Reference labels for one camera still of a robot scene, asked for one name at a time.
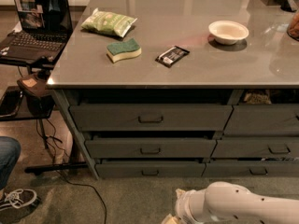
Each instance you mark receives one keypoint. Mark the item in open shelf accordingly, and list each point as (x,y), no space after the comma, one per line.
(257,98)

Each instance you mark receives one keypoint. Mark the black snack bar wrapper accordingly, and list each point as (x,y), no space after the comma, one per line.
(171,56)

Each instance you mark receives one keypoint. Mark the brown jar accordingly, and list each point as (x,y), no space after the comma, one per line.
(293,29)

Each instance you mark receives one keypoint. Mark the white bowl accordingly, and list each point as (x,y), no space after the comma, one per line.
(228,32)

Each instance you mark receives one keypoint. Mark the black laptop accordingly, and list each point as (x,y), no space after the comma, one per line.
(45,29)

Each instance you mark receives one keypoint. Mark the green chip bag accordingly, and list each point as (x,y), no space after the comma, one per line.
(108,23)

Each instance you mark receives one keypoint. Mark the grey drawer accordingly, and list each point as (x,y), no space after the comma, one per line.
(257,147)
(150,147)
(118,169)
(147,117)
(263,120)
(251,168)

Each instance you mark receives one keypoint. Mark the blue jeans leg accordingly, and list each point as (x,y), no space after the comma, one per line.
(10,151)

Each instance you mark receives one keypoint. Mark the green yellow sponge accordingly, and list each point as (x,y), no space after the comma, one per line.
(118,51)

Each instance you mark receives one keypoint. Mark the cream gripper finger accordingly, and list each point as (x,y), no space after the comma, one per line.
(169,219)

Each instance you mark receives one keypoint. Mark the black white sneaker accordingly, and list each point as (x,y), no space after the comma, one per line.
(19,198)

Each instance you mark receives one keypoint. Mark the black smartphone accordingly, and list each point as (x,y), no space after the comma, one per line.
(10,104)

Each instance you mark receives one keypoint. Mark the black device with label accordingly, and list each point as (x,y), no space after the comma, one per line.
(38,98)

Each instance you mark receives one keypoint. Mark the black laptop stand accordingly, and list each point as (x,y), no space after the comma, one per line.
(25,114)

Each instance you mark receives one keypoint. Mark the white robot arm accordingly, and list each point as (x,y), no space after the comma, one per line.
(223,201)

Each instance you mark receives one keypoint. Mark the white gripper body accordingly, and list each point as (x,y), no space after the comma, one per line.
(181,205)

